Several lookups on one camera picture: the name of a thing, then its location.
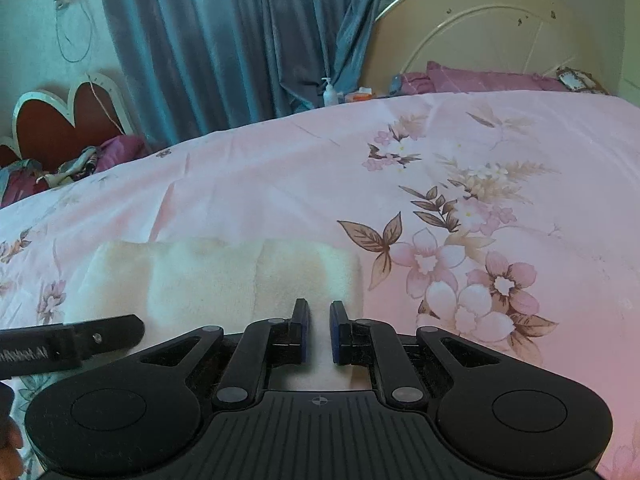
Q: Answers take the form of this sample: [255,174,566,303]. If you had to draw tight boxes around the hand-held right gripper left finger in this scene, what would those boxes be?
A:
[138,298,313,409]

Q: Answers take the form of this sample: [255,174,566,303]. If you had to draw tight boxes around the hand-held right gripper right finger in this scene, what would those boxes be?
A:
[329,300,505,407]

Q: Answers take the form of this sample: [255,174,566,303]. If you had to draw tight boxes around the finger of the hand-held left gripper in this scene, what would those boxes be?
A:
[74,314,146,367]

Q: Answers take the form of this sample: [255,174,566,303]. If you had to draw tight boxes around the cream towel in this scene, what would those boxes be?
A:
[65,237,364,392]

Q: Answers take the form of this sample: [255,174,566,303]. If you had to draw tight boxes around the person's left hand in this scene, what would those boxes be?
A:
[0,416,25,479]

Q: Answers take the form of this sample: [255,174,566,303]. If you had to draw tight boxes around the pink floral bed sheet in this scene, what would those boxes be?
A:
[0,89,640,480]

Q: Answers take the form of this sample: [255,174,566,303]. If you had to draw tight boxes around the red heart-shaped headboard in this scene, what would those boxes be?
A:
[0,72,134,169]

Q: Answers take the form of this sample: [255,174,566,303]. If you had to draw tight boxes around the white pump bottle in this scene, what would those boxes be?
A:
[320,77,342,108]

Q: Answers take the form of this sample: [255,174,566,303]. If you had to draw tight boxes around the purple pillow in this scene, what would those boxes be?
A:
[399,60,572,97]

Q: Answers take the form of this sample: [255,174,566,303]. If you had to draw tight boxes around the blue curtain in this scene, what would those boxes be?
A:
[94,0,394,147]

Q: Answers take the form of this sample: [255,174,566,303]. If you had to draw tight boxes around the cream round headboard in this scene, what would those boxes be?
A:
[359,0,602,95]

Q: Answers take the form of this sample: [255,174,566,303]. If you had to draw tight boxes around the patterned framed cushion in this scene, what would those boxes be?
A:
[554,65,610,96]

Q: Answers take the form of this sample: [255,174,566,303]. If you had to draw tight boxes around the white cable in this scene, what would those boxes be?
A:
[54,0,127,134]

